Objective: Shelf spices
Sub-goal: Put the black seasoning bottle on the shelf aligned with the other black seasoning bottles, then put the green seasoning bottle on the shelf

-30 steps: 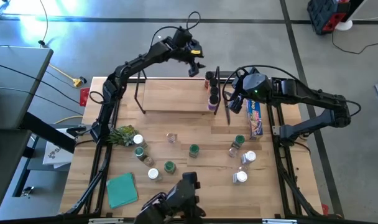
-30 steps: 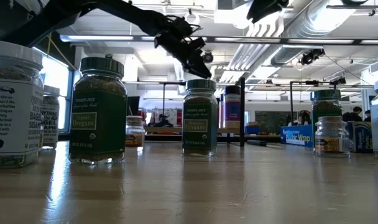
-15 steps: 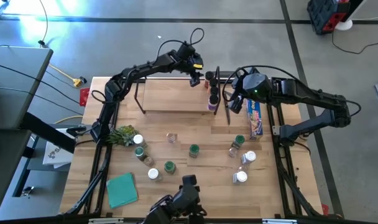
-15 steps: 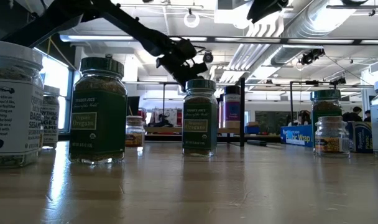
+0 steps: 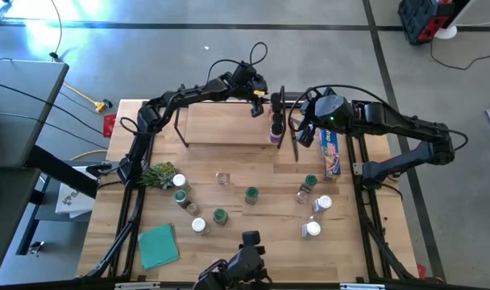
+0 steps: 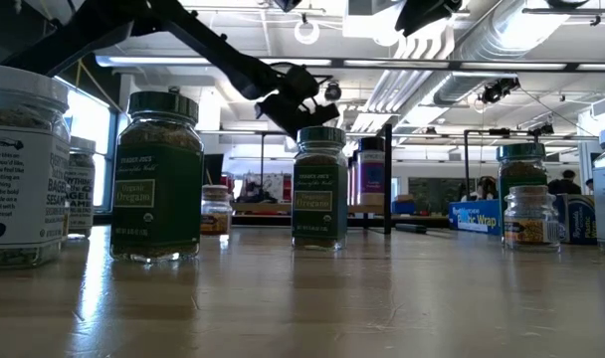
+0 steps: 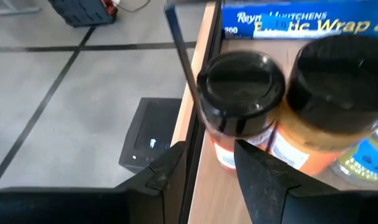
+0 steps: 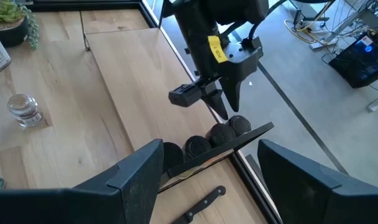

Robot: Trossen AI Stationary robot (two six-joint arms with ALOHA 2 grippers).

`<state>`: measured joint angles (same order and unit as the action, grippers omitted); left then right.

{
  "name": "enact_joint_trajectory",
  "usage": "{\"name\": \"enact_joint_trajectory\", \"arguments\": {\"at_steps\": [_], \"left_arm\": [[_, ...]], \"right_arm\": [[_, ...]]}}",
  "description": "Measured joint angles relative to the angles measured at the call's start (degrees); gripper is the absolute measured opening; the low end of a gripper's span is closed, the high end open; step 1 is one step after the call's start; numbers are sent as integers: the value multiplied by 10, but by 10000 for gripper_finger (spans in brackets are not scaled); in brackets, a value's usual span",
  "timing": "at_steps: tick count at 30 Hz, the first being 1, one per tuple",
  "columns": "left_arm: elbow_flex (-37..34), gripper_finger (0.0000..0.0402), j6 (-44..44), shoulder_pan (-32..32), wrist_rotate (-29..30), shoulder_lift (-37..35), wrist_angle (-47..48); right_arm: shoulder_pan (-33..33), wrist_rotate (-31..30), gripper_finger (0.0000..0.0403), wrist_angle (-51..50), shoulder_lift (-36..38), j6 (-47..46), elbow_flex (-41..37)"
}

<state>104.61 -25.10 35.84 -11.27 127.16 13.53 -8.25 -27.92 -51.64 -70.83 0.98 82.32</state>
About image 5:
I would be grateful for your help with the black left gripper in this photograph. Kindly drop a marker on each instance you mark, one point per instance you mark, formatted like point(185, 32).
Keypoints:
point(249, 82)

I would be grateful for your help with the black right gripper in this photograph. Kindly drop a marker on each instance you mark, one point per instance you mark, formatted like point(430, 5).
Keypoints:
point(333, 114)

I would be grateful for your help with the yellow label black-lid spice jar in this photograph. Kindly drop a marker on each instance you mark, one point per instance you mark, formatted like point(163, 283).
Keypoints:
point(276, 108)

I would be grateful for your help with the orange label black-lid spice jar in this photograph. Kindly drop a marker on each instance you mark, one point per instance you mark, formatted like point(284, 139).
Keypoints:
point(275, 98)

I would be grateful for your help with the small cork-top glass jar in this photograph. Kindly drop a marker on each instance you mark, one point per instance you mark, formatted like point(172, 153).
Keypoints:
point(221, 177)
point(192, 208)
point(301, 196)
point(313, 218)

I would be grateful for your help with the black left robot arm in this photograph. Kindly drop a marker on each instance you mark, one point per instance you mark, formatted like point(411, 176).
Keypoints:
point(180, 96)

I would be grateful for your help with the purple label black-lid spice jar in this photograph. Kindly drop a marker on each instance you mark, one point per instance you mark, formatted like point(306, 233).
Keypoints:
point(275, 131)

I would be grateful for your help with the black kitchen knife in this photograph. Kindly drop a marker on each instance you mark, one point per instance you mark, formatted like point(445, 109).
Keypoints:
point(295, 149)

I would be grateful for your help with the blue plastic wrap box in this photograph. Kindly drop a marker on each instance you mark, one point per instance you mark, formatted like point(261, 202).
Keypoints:
point(330, 155)

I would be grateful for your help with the green succulent plant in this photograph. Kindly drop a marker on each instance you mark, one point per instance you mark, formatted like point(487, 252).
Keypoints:
point(160, 175)

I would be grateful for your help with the red corner pad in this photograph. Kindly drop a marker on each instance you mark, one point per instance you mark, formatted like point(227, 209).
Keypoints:
point(109, 122)
point(421, 271)

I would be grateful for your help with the dark blue red toolbox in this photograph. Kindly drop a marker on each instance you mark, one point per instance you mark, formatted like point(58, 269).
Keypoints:
point(424, 20)

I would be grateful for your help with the white floor stand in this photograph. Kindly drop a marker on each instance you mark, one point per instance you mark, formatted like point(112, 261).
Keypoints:
point(446, 31)

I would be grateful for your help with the green folded cloth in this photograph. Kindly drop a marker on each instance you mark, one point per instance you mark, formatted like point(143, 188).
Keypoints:
point(158, 245)

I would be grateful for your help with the black diagonal strut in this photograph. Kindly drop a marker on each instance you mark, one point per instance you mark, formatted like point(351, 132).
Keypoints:
point(63, 173)

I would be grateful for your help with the white cardboard box with logo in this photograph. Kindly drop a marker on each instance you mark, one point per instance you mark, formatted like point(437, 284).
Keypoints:
point(73, 201)

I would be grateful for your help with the light grey desk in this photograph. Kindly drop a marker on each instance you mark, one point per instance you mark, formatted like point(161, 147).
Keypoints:
point(19, 113)

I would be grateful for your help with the small metal clamp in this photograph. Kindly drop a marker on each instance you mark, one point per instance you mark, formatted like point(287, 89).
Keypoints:
point(35, 247)

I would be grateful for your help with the dark grey desk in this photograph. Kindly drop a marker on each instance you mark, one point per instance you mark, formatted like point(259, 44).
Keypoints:
point(7, 221)

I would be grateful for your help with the wooden shelf with black frame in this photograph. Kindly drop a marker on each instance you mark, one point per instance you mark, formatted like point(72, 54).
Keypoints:
point(225, 125)

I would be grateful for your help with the silver metal bracket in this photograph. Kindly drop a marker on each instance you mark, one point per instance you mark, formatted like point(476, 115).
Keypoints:
point(137, 285)
point(362, 287)

